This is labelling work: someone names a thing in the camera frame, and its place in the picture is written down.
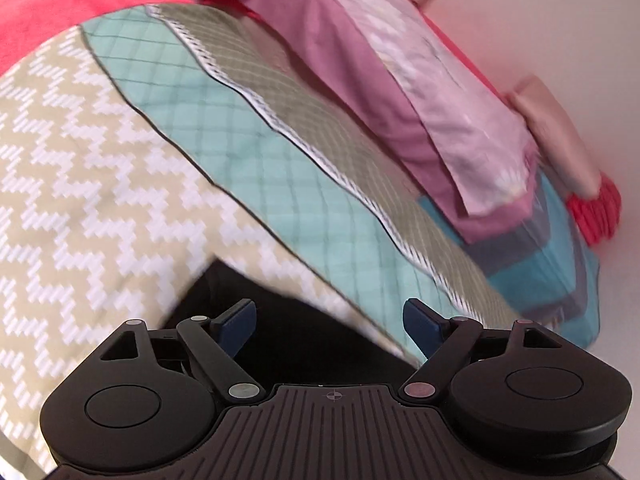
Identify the patterned beige teal bedsheet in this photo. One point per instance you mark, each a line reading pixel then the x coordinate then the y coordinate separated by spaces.
pixel 143 145

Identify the folded beige blanket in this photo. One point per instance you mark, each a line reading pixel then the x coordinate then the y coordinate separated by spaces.
pixel 557 137

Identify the black pants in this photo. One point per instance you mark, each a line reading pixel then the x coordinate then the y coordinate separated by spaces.
pixel 294 343

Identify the teal grey striped pillow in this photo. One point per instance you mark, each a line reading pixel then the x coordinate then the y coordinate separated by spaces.
pixel 543 268

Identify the pink floral pillow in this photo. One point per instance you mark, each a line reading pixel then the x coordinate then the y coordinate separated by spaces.
pixel 464 146

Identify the folded red cloth stack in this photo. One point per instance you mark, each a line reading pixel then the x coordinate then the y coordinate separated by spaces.
pixel 598 219

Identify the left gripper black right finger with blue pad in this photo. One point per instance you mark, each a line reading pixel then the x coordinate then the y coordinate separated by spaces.
pixel 446 343

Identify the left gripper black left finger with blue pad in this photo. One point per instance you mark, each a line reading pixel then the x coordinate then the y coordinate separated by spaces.
pixel 213 343

